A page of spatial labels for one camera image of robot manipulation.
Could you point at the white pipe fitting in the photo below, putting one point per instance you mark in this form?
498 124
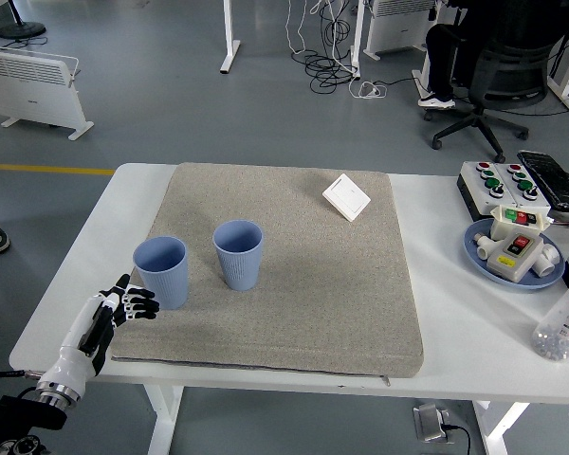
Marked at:
484 246
547 260

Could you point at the grey-brown fabric mat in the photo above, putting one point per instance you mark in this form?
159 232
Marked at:
289 284

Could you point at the white table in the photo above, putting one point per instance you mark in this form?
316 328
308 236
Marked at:
446 332

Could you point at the white green-red button switch box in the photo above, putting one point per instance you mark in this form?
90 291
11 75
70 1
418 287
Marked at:
507 227

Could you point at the blue plate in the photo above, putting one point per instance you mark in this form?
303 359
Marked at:
474 263

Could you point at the black office chair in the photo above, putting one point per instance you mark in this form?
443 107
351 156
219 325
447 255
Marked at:
507 76

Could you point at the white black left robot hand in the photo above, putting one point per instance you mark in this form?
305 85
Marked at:
71 346

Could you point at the white desk leg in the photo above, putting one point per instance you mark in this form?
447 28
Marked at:
227 42
356 42

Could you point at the clear bottle with red cap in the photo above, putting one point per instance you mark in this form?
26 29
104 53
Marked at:
564 322

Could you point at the white panel heater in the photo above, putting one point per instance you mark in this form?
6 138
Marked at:
23 90
398 28

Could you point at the blue ribbed plastic cup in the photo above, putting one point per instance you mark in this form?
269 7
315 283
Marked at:
239 270
168 289

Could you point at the white push-button control box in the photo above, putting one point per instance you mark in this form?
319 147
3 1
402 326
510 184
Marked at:
479 189
512 189

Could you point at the grey red rocker switch box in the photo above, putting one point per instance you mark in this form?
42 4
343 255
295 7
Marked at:
512 260

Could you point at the black fan stand base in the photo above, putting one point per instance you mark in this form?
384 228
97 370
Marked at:
21 30

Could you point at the person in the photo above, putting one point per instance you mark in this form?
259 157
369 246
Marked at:
441 52

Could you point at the white wall switch plate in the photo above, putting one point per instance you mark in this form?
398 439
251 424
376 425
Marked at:
346 196

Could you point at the grey foot pedal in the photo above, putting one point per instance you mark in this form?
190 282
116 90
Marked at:
429 424

